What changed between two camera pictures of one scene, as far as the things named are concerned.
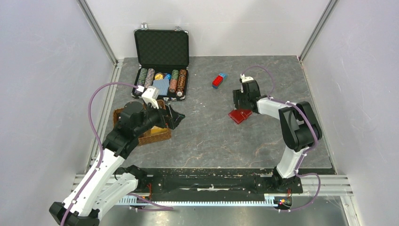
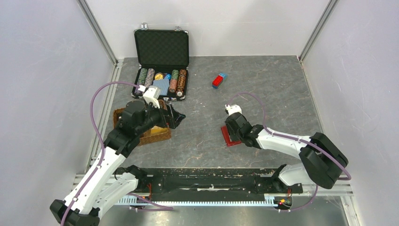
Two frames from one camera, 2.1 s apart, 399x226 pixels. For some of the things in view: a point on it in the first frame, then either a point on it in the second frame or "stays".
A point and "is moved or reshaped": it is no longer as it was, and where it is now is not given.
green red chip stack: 174,81 stays
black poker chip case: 163,56 stays
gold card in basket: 155,130 stays
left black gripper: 173,117 stays
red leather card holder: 239,115 is moved or reshaped
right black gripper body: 239,94 -> 234,135
